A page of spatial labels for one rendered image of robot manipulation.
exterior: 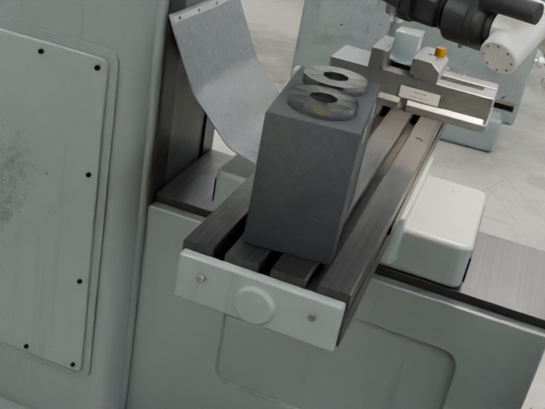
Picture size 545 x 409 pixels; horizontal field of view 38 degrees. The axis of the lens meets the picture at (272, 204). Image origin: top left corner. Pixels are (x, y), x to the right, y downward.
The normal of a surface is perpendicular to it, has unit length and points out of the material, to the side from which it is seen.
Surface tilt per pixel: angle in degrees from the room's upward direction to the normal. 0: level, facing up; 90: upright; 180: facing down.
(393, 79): 90
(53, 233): 88
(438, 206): 0
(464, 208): 0
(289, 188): 90
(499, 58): 122
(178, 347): 90
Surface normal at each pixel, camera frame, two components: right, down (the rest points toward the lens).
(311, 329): -0.33, 0.38
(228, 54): 0.90, -0.14
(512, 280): 0.17, -0.88
